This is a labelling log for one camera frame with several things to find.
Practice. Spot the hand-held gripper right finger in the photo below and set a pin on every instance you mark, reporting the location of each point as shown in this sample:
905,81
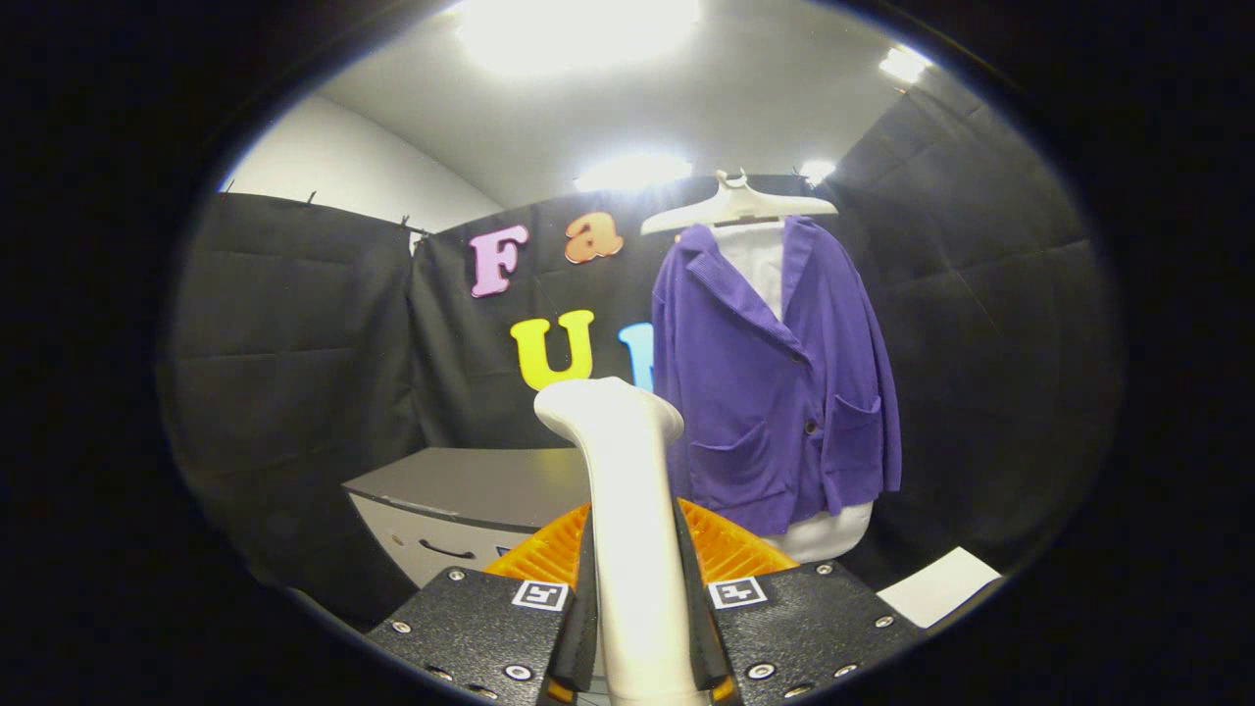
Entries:
692,628

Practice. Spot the ceiling light panel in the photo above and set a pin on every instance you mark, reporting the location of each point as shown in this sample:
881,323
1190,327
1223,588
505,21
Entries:
578,29
904,64
817,172
632,172

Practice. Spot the grey cabinet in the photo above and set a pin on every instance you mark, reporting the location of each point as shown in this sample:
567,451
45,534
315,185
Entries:
461,480

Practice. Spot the white flat board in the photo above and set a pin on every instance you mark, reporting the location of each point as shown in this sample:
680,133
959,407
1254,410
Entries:
936,588

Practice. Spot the white plastic hanger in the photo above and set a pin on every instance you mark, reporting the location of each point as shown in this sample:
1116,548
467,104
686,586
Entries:
735,206

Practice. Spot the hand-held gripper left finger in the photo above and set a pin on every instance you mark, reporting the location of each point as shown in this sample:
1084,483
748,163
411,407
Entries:
584,628

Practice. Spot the white garment steamer head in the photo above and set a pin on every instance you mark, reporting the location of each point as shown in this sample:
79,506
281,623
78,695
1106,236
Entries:
632,510

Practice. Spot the black backdrop cloth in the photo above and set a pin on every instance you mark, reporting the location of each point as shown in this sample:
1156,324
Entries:
294,343

